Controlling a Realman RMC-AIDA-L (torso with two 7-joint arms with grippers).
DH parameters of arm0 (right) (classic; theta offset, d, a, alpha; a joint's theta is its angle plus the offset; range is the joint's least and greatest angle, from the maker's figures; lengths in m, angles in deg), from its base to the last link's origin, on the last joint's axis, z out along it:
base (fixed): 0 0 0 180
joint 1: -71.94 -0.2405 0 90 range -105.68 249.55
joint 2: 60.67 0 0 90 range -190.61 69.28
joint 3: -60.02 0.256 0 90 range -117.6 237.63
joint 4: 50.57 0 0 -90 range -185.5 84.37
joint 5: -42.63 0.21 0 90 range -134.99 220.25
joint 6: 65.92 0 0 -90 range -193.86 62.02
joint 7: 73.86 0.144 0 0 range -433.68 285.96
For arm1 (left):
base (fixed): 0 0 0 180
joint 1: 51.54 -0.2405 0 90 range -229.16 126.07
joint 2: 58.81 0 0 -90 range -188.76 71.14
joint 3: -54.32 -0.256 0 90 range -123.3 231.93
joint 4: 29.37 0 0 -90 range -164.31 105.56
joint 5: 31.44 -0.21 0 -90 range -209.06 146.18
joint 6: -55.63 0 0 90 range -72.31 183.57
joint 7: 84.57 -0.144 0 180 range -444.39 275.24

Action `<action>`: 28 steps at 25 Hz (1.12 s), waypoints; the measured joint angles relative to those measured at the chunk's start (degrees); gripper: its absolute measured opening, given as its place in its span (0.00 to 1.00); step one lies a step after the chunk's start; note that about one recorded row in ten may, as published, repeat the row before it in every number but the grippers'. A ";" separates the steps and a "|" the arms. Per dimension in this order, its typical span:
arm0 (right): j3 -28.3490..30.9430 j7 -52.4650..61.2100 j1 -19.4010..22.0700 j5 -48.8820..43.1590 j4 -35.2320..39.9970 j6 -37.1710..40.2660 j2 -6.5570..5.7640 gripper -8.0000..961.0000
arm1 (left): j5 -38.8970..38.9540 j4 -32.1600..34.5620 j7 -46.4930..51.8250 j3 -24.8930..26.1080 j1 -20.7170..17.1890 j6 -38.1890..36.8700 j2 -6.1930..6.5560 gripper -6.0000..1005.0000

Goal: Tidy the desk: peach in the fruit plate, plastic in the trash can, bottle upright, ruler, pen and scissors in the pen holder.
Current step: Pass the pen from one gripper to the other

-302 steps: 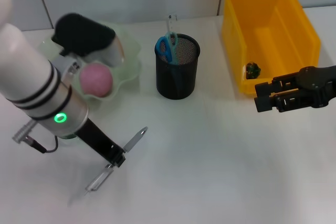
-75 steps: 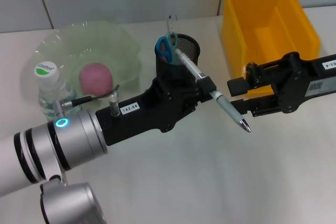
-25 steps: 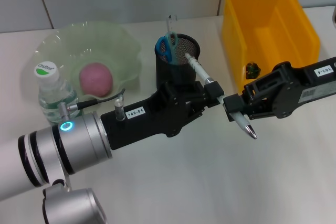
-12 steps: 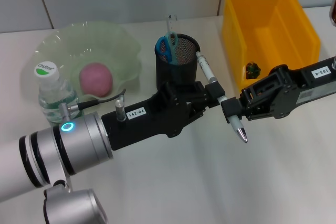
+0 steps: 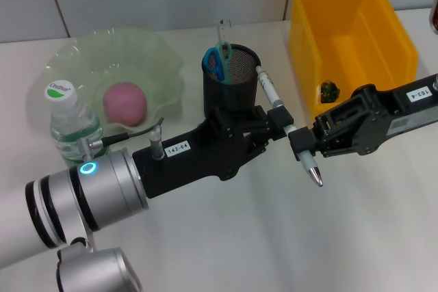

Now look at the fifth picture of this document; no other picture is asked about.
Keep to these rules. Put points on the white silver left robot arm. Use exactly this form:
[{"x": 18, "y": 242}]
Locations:
[{"x": 85, "y": 196}]

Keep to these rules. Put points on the transparent plastic ruler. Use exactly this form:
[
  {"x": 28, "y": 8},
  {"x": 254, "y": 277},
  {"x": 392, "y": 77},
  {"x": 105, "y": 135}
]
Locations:
[{"x": 223, "y": 30}]

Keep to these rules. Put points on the black mesh pen cup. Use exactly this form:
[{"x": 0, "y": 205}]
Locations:
[{"x": 229, "y": 97}]

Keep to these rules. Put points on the pale green wavy fruit plate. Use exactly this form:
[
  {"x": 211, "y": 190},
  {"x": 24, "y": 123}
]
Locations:
[{"x": 137, "y": 52}]

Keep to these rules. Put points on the green plastic wrapper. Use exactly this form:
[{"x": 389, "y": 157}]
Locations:
[{"x": 330, "y": 93}]

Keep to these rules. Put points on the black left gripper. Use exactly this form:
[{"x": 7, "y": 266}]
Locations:
[{"x": 205, "y": 155}]

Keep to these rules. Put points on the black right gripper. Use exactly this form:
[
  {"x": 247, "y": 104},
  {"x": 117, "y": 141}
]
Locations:
[{"x": 393, "y": 110}]

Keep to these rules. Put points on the pink peach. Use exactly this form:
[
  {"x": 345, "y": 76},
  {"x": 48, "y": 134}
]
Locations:
[{"x": 125, "y": 104}]

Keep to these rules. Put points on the yellow plastic storage bin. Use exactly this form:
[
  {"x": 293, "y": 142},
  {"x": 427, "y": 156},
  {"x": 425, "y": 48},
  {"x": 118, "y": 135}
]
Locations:
[{"x": 342, "y": 15}]

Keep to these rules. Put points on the clear water bottle green label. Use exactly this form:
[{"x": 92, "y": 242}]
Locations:
[{"x": 75, "y": 124}]

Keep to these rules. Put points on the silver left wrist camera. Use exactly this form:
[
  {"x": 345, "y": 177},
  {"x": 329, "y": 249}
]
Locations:
[{"x": 99, "y": 271}]

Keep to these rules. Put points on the grey pen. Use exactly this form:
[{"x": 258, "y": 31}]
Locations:
[{"x": 270, "y": 90}]

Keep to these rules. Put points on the blue safety scissors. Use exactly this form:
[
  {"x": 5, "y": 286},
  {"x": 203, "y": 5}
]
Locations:
[{"x": 215, "y": 63}]

